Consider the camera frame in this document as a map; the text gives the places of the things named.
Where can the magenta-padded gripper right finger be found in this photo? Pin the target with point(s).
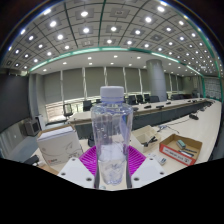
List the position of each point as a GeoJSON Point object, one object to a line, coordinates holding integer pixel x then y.
{"type": "Point", "coordinates": [146, 170]}

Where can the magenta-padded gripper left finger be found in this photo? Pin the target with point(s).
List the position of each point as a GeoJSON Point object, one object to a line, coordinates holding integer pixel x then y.
{"type": "Point", "coordinates": [76, 170]}

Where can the clear plastic water bottle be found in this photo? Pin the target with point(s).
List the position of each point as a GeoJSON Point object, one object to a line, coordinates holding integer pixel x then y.
{"type": "Point", "coordinates": [111, 133]}

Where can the small white remote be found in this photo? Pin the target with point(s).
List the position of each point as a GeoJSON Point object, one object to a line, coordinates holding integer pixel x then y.
{"type": "Point", "coordinates": [162, 161]}

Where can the small black tool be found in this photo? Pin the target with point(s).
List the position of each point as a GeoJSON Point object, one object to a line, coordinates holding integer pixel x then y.
{"type": "Point", "coordinates": [149, 141]}

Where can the red-edged open cardboard box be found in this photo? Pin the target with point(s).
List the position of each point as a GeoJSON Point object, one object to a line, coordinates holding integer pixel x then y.
{"type": "Point", "coordinates": [171, 152]}

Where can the black desk phone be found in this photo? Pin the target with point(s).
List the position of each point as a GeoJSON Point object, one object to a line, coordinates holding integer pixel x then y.
{"type": "Point", "coordinates": [90, 140]}

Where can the grey tool in box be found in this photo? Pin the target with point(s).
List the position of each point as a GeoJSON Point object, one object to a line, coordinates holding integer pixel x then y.
{"type": "Point", "coordinates": [181, 144]}

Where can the long curved conference desk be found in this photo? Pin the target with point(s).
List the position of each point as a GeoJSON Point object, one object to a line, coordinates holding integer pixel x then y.
{"type": "Point", "coordinates": [150, 118]}

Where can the grey box cabinet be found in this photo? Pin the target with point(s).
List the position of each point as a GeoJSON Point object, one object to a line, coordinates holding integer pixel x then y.
{"type": "Point", "coordinates": [31, 127]}

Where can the row of black office chairs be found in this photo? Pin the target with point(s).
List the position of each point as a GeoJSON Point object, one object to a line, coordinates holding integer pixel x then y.
{"type": "Point", "coordinates": [87, 105]}

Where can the round ceiling lights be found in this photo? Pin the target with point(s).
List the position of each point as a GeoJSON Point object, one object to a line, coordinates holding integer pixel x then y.
{"type": "Point", "coordinates": [86, 30]}

